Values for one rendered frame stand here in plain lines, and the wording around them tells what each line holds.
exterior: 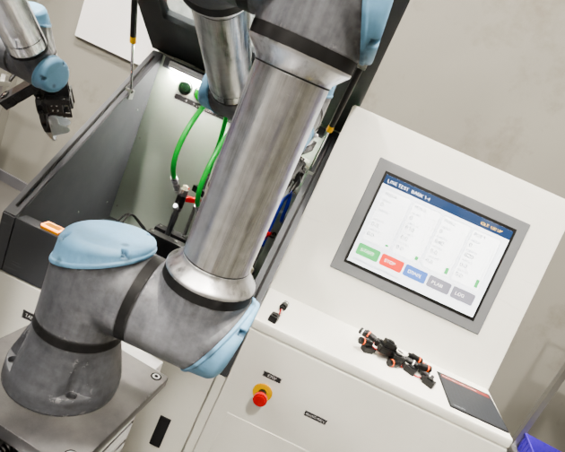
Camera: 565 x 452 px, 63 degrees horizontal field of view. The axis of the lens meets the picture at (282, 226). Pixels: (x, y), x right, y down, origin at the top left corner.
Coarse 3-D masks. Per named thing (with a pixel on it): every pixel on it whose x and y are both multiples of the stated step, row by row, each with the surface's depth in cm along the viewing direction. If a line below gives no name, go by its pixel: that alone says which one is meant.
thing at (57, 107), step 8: (64, 88) 115; (40, 96) 115; (48, 96) 116; (56, 96) 117; (64, 96) 117; (72, 96) 123; (40, 104) 115; (48, 104) 116; (56, 104) 116; (64, 104) 117; (72, 104) 122; (48, 112) 119; (56, 112) 119; (64, 112) 120
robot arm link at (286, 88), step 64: (256, 0) 44; (320, 0) 41; (384, 0) 41; (256, 64) 47; (320, 64) 43; (256, 128) 47; (256, 192) 49; (192, 256) 53; (128, 320) 54; (192, 320) 53
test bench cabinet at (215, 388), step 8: (216, 384) 120; (208, 392) 123; (216, 392) 121; (208, 400) 122; (208, 408) 122; (200, 416) 123; (208, 416) 123; (200, 424) 124; (192, 432) 125; (200, 432) 124; (192, 440) 125; (184, 448) 126; (192, 448) 126
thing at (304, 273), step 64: (384, 128) 133; (320, 192) 134; (512, 192) 132; (320, 256) 135; (384, 320) 134; (512, 320) 132; (256, 384) 118; (320, 384) 116; (256, 448) 123; (320, 448) 120; (384, 448) 117; (448, 448) 114
